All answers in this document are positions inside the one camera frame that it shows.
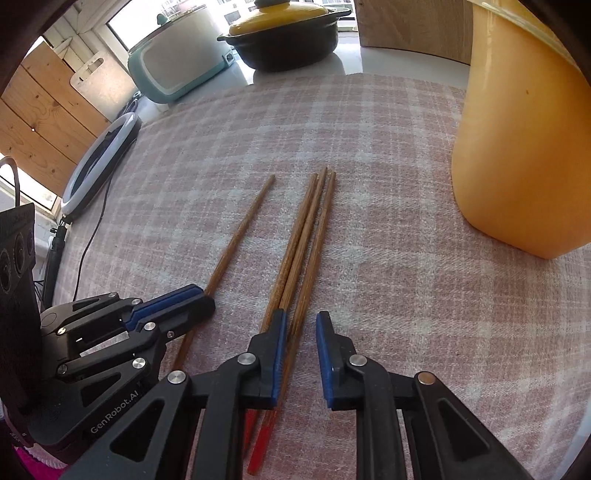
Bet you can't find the wooden chopstick red tip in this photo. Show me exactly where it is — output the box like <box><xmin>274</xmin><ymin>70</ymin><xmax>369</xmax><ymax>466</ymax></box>
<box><xmin>242</xmin><ymin>173</ymin><xmax>318</xmax><ymax>457</ymax></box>
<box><xmin>243</xmin><ymin>167</ymin><xmax>328</xmax><ymax>475</ymax></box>
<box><xmin>276</xmin><ymin>171</ymin><xmax>337</xmax><ymax>407</ymax></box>
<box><xmin>172</xmin><ymin>175</ymin><xmax>276</xmax><ymax>370</ymax></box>

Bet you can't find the pink floral cloth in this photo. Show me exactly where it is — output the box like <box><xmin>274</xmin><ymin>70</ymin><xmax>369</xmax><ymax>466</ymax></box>
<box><xmin>15</xmin><ymin>445</ymin><xmax>68</xmax><ymax>475</ymax></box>

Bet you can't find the pink plaid tablecloth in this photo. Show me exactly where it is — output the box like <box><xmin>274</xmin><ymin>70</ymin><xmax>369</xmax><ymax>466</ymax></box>
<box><xmin>54</xmin><ymin>74</ymin><xmax>590</xmax><ymax>479</ymax></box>

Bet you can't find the pine wood panel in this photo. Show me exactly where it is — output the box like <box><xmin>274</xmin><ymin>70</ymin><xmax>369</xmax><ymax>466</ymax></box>
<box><xmin>1</xmin><ymin>42</ymin><xmax>109</xmax><ymax>196</ymax></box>

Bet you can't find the light cutting board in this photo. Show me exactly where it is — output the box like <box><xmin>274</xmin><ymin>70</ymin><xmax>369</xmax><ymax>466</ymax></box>
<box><xmin>70</xmin><ymin>52</ymin><xmax>137</xmax><ymax>121</ymax></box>

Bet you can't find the white teal electric cooker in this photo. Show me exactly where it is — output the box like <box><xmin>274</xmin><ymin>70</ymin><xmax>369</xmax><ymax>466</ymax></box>
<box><xmin>127</xmin><ymin>5</ymin><xmax>235</xmax><ymax>104</ymax></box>

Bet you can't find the yellow plastic utensil holder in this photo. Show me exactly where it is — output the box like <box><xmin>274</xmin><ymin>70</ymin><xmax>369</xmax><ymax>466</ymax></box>
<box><xmin>451</xmin><ymin>1</ymin><xmax>590</xmax><ymax>259</ymax></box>

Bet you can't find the black casserole pot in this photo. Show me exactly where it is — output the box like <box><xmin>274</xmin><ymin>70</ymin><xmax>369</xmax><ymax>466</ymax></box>
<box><xmin>217</xmin><ymin>8</ymin><xmax>352</xmax><ymax>72</ymax></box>

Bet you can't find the yellow pot lid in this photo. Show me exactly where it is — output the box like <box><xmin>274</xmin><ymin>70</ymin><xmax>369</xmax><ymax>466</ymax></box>
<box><xmin>229</xmin><ymin>1</ymin><xmax>329</xmax><ymax>36</ymax></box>

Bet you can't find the large wooden board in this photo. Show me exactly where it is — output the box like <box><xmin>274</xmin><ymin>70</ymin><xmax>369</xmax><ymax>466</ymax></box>
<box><xmin>355</xmin><ymin>0</ymin><xmax>473</xmax><ymax>64</ymax></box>

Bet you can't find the black cable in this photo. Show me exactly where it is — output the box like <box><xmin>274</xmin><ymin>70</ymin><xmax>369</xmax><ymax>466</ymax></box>
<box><xmin>72</xmin><ymin>174</ymin><xmax>115</xmax><ymax>303</ymax></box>

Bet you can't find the black camera box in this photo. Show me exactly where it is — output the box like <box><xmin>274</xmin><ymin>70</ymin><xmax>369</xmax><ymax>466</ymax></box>
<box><xmin>1</xmin><ymin>204</ymin><xmax>42</xmax><ymax>446</ymax></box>

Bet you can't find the white ring light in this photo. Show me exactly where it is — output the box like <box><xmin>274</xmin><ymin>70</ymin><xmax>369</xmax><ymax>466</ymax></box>
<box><xmin>61</xmin><ymin>112</ymin><xmax>142</xmax><ymax>223</ymax></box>

